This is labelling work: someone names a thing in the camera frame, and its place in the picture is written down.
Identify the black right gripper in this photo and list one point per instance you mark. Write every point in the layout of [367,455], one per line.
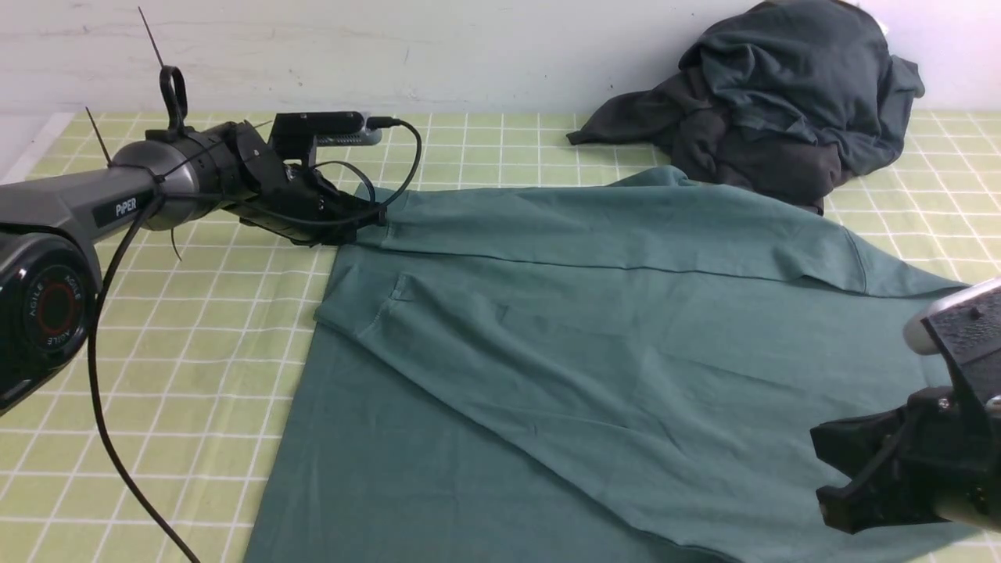
[952,460]

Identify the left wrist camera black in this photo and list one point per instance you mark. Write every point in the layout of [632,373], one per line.
[295,136]

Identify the dark grey clothes pile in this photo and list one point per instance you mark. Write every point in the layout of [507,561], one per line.
[789,99]

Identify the green long-sleeve top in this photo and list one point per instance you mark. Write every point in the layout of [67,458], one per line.
[627,373]

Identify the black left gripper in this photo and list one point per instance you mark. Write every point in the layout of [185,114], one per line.
[289,201]

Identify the green checkered tablecloth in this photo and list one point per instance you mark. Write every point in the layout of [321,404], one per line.
[205,332]

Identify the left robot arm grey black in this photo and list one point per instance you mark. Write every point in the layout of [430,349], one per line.
[51,275]

